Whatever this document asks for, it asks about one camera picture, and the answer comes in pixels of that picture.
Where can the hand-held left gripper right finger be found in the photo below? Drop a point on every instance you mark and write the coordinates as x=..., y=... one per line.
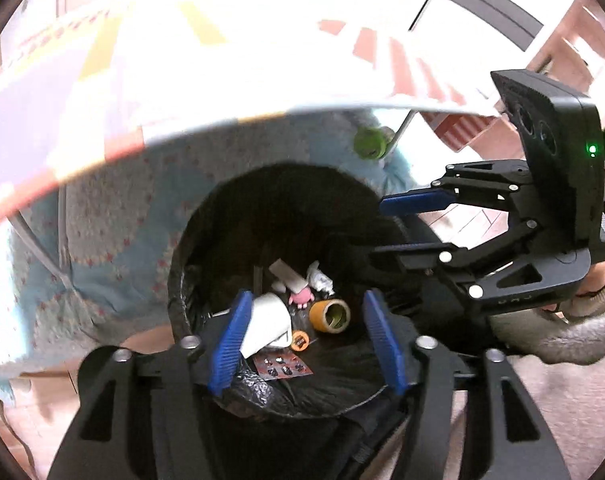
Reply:
x=385, y=345

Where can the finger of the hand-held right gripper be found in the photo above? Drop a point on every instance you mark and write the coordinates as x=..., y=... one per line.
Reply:
x=412, y=202
x=412, y=255

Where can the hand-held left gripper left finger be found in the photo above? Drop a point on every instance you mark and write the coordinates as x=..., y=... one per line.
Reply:
x=230, y=345

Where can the orange bottle cap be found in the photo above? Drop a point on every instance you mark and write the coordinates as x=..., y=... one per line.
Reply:
x=300, y=341

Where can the grey strip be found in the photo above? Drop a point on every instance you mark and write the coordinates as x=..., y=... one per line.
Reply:
x=287, y=272

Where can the white tissue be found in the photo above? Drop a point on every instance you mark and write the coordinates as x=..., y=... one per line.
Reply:
x=318, y=277

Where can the black trash bin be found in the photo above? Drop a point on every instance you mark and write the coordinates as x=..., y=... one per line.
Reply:
x=262, y=210

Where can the person's right forearm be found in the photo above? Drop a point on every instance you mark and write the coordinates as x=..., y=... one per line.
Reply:
x=557, y=340

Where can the person's right hand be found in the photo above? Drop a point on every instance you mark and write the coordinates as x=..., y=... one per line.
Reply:
x=600, y=279

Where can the brown card with dark dots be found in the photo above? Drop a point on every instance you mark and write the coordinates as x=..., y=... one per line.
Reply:
x=282, y=364

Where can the orange tape roll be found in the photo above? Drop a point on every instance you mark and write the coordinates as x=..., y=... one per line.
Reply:
x=327, y=317

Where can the grey metal rod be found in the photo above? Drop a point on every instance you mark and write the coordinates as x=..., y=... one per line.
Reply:
x=401, y=132
x=37, y=250

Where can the green round toy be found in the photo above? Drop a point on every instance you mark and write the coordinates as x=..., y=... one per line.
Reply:
x=370, y=142

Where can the turquoise bed sheet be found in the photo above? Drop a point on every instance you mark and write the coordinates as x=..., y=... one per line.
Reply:
x=107, y=240

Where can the colourful printed blanket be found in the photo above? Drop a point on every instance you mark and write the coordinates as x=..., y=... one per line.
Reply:
x=182, y=85

